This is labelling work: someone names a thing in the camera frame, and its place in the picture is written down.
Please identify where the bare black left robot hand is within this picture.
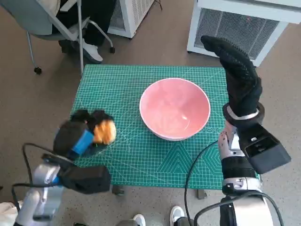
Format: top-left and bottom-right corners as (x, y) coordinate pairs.
(53, 109), (116, 161)

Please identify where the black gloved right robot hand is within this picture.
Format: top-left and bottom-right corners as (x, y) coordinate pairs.
(201, 35), (263, 118)

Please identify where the orange striped toy bread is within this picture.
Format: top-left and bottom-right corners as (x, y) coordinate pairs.
(93, 119), (117, 145)

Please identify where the pink bowl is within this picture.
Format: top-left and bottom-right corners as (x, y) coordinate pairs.
(139, 78), (211, 141)

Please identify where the large white mesh cabinet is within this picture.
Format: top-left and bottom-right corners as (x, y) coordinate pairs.
(187, 0), (301, 68)

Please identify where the green cutting mat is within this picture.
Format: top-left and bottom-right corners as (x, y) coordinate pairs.
(70, 65), (262, 189)

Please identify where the person in white clothing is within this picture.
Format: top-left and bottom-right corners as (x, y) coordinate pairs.
(0, 201), (19, 226)

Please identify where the seated person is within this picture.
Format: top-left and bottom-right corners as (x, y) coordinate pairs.
(53, 0), (117, 64)

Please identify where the grey office chair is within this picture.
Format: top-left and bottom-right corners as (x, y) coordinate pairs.
(0, 0), (115, 75)

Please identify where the small white mesh cabinet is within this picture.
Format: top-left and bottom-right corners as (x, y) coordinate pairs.
(107, 0), (155, 38)

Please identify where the person with white shoes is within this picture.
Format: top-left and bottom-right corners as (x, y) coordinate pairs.
(116, 204), (196, 226)

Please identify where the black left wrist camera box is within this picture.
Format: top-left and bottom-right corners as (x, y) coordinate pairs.
(58, 164), (111, 195)

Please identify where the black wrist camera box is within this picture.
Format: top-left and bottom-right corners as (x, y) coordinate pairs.
(58, 164), (111, 195)
(238, 122), (292, 175)

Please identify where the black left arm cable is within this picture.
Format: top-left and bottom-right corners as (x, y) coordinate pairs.
(11, 143), (73, 212)

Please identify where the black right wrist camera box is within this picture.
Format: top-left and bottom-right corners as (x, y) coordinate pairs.
(238, 122), (292, 175)

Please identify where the black hanging right arm cable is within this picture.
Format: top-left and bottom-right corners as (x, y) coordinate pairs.
(184, 140), (219, 226)

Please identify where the black looped right arm cable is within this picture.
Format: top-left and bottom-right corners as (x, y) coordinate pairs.
(193, 192), (282, 226)

